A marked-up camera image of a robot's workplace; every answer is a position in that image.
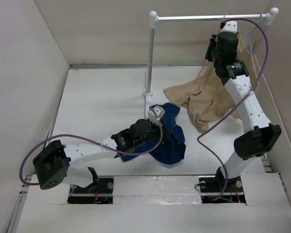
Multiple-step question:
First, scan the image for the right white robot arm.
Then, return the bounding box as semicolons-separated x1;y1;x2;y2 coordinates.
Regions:
206;32;281;191

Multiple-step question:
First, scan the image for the beige t shirt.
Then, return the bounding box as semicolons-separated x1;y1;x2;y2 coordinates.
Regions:
163;30;259;133

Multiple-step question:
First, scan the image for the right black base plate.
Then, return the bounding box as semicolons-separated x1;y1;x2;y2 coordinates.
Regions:
194;175;246;203

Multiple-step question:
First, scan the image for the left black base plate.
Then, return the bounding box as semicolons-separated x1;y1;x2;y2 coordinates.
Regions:
67;176;114;204

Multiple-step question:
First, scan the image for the blue wire hanger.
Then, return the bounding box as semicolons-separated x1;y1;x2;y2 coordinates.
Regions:
242;25;261;57

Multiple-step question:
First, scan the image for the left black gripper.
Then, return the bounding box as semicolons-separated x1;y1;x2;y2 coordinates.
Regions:
133;118;171;148

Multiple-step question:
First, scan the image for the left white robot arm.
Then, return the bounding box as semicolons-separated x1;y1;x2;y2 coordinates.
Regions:
32;119;172;193

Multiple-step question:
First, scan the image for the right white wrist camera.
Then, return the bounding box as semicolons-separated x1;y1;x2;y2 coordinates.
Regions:
219;21;238;33

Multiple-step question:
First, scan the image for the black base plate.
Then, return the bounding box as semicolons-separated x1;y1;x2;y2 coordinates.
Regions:
194;175;246;203
67;176;114;204

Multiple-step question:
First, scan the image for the blue t shirt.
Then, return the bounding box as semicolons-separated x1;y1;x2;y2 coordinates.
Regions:
114;103;186;165

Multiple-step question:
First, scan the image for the white metal clothes rack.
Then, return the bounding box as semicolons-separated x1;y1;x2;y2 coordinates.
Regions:
143;7;279;117

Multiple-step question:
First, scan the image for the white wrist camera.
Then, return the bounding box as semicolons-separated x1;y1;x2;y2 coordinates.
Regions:
219;21;238;33
147;105;165;125

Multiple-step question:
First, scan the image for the pink wire hanger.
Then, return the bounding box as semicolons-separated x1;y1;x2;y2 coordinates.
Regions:
195;13;227;81

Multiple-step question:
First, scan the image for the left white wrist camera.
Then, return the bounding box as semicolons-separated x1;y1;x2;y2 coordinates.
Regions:
147;105;165;125

